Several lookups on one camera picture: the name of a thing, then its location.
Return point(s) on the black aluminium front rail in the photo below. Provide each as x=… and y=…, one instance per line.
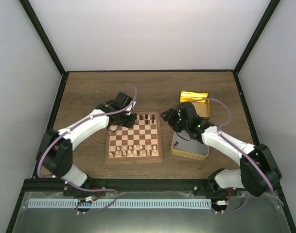
x=120, y=185

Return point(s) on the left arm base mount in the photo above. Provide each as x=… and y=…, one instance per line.
x=90, y=184

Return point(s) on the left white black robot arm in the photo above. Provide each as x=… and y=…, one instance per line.
x=55, y=153

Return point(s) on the gold tin lid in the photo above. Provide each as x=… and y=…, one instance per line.
x=202, y=107

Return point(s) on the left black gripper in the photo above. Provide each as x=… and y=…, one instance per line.
x=130, y=124

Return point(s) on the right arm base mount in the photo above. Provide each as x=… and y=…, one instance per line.
x=209, y=188

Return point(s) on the gold tin box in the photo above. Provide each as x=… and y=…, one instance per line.
x=188, y=147

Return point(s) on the wooden chess board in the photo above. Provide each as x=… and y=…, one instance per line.
x=140, y=134

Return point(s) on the light blue slotted cable duct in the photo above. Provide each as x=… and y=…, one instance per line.
x=122, y=203

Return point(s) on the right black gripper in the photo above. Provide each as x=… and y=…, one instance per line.
x=169, y=118

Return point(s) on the row of white chess pieces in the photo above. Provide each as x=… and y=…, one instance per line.
x=133, y=151

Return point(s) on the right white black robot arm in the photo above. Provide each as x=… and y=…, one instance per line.
x=258, y=171

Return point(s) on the black enclosure frame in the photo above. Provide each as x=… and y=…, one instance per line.
x=270, y=9

